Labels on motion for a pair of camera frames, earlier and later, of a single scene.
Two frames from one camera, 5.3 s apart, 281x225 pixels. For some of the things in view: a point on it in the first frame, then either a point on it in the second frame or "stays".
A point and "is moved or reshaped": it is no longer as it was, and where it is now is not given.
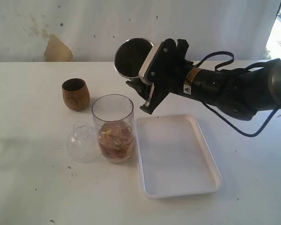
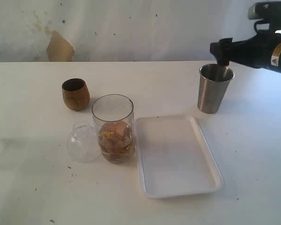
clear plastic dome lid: x=82 y=146 stays
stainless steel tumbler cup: x=129 y=56 is moved or reshaped
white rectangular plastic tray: x=174 y=158 stays
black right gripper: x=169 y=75 to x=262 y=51
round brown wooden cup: x=75 y=94 stays
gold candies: x=116 y=139 stays
